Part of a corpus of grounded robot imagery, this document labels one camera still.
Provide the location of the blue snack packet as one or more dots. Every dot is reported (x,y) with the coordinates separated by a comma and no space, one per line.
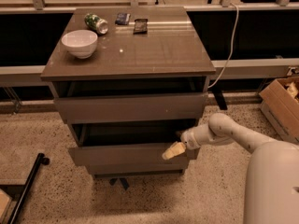
(123,19)

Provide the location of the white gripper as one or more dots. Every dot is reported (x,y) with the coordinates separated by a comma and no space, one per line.
(189,139)

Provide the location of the grey metal rail shelf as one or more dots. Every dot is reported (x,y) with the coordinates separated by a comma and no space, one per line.
(24,76)

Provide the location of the green soda can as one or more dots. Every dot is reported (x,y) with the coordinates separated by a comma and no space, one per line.
(96,23)

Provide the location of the white ceramic bowl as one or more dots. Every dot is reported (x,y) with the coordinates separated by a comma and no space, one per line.
(80,43)

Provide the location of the grey drawer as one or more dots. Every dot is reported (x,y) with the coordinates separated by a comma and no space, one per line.
(138,142)
(131,108)
(133,169)

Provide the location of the black metal stand leg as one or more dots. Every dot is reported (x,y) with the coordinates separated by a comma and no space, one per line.
(41,159)

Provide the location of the grey drawer cabinet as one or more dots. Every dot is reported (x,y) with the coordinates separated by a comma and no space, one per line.
(169,59)

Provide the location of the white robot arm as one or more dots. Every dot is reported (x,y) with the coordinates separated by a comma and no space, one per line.
(272,180)

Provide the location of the cardboard box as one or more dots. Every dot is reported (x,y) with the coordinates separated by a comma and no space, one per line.
(281,107)

